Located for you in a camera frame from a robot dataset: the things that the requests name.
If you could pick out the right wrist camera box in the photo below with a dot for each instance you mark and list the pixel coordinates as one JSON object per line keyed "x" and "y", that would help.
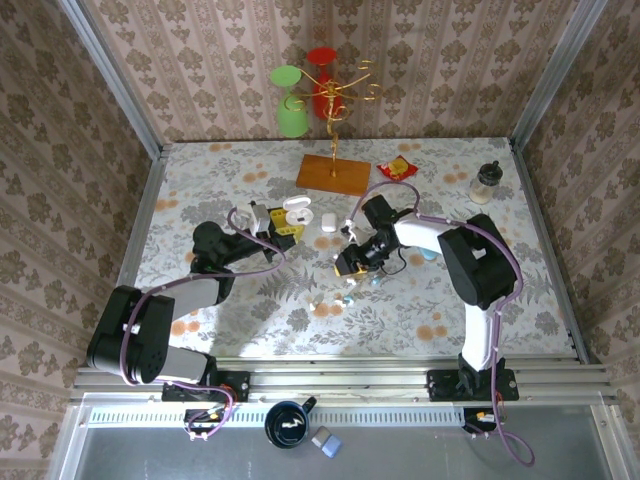
{"x": 353, "y": 234}

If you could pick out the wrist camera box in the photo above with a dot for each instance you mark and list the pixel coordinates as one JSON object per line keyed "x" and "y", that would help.
{"x": 353, "y": 234}
{"x": 260, "y": 218}

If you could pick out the black mug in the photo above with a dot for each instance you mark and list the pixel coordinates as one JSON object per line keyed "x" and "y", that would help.
{"x": 287, "y": 425}

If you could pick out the plain white rounded earbud case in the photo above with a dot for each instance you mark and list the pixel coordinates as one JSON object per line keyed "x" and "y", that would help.
{"x": 295, "y": 204}

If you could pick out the wide aluminium base rail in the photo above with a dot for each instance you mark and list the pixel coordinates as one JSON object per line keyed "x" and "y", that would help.
{"x": 350, "y": 380}

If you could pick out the green wine glass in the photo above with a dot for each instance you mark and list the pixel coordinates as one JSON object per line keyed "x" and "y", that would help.
{"x": 292, "y": 120}

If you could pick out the glass jar with white grains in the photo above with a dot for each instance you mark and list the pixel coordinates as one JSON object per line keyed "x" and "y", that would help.
{"x": 482, "y": 192}

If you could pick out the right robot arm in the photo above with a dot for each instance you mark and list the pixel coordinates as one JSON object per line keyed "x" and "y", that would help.
{"x": 475, "y": 260}

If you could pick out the red snack packet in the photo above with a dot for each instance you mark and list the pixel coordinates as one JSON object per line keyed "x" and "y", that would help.
{"x": 397, "y": 169}

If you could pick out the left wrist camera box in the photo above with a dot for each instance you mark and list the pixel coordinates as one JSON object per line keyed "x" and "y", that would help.
{"x": 260, "y": 218}

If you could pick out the floral tablecloth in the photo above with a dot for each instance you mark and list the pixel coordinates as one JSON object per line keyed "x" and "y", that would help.
{"x": 400, "y": 325}

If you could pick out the red wine glass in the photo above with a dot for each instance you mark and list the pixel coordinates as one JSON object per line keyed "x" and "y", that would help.
{"x": 322, "y": 97}

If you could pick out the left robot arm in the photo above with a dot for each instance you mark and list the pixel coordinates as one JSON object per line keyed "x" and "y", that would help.
{"x": 135, "y": 340}

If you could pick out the small white oval earbud case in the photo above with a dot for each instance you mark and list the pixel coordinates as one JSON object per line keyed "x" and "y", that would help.
{"x": 328, "y": 222}

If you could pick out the small grey block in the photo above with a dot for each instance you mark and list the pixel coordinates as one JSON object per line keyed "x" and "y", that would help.
{"x": 320, "y": 437}

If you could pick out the aluminium frame post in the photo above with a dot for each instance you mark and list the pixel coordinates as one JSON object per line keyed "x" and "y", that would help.
{"x": 112, "y": 75}
{"x": 556, "y": 75}

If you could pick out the grey metal shelf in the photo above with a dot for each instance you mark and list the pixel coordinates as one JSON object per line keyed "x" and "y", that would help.
{"x": 450, "y": 455}

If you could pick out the aluminium side rail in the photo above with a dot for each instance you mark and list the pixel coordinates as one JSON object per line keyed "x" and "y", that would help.
{"x": 140, "y": 225}
{"x": 549, "y": 250}

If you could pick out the light blue earbud case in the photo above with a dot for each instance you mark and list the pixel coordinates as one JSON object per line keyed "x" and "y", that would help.
{"x": 429, "y": 256}

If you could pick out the gold glass rack wooden base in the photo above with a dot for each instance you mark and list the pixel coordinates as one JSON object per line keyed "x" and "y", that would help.
{"x": 315, "y": 175}

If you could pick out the small blue block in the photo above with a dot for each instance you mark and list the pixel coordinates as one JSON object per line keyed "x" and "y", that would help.
{"x": 332, "y": 446}

